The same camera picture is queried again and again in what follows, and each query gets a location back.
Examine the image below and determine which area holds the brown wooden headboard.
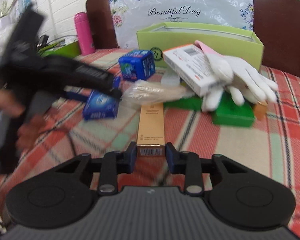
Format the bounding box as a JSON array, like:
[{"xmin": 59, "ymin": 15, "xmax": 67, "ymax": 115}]
[{"xmin": 85, "ymin": 0, "xmax": 300, "ymax": 77}]

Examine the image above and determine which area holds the white orange medicine box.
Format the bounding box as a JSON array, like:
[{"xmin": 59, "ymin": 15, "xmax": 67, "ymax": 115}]
[{"xmin": 163, "ymin": 44, "xmax": 225, "ymax": 97}]

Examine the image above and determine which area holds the light green storage box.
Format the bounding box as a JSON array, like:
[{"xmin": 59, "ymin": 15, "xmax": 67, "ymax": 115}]
[{"xmin": 136, "ymin": 22, "xmax": 264, "ymax": 69}]

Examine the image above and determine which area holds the blue medicine box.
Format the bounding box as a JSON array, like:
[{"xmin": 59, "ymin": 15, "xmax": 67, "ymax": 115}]
[{"xmin": 82, "ymin": 90, "xmax": 119, "ymax": 120}]

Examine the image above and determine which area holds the person's left hand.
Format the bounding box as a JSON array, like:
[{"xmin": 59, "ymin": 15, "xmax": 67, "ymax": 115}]
[{"xmin": 0, "ymin": 90, "xmax": 46, "ymax": 150}]

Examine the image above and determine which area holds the small gold box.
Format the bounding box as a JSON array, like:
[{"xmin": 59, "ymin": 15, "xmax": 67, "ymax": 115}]
[{"xmin": 253, "ymin": 101, "xmax": 268, "ymax": 121}]

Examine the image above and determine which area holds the floral Beautiful Day pillow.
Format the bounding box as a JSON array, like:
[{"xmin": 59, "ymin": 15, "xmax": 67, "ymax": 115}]
[{"xmin": 109, "ymin": 0, "xmax": 254, "ymax": 48}]

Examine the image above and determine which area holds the clear bag of sticks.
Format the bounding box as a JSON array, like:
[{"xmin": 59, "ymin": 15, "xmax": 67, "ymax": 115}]
[{"xmin": 122, "ymin": 80, "xmax": 195, "ymax": 105}]

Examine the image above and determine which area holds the long gold box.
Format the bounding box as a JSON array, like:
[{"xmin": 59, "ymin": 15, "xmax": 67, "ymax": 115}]
[{"xmin": 136, "ymin": 103, "xmax": 165, "ymax": 157}]

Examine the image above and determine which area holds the plaid bed sheet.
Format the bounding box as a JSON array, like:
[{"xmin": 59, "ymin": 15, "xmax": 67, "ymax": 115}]
[{"xmin": 0, "ymin": 48, "xmax": 300, "ymax": 239}]

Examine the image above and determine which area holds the green side box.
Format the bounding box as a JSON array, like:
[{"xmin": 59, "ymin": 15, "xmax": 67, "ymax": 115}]
[{"xmin": 38, "ymin": 41, "xmax": 81, "ymax": 59}]

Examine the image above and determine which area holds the pink thermos bottle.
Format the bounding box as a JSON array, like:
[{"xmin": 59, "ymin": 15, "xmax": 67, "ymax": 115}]
[{"xmin": 74, "ymin": 12, "xmax": 95, "ymax": 56}]

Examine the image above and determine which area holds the green small box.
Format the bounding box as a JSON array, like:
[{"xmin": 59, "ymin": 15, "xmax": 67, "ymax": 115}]
[{"xmin": 211, "ymin": 94, "xmax": 255, "ymax": 127}]

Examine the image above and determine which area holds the clear plastic tube case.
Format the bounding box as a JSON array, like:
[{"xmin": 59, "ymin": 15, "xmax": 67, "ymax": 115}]
[{"xmin": 161, "ymin": 72, "xmax": 180, "ymax": 87}]

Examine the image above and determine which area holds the white glove pink cuff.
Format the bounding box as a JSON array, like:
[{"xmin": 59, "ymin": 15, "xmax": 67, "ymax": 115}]
[{"xmin": 194, "ymin": 40, "xmax": 279, "ymax": 111}]

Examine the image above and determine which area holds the blue mentos gum box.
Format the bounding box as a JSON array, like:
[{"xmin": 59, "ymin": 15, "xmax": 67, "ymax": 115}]
[{"xmin": 119, "ymin": 50, "xmax": 155, "ymax": 82}]

